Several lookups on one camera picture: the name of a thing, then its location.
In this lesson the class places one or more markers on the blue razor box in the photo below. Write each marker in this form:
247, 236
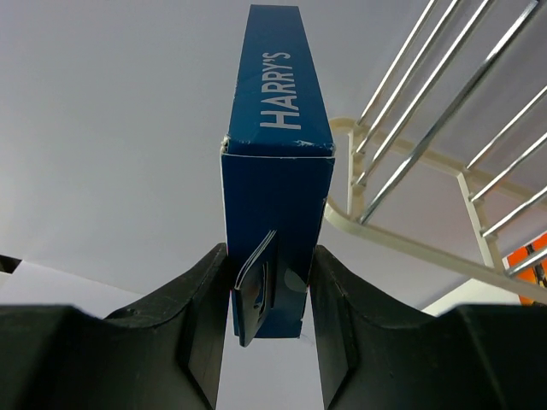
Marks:
277, 160

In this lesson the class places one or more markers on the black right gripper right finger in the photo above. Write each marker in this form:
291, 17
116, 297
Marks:
376, 352

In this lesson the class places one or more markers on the cream metal wire shelf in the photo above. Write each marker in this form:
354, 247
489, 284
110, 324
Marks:
459, 163

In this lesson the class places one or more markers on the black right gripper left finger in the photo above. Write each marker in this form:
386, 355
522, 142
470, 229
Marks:
163, 351

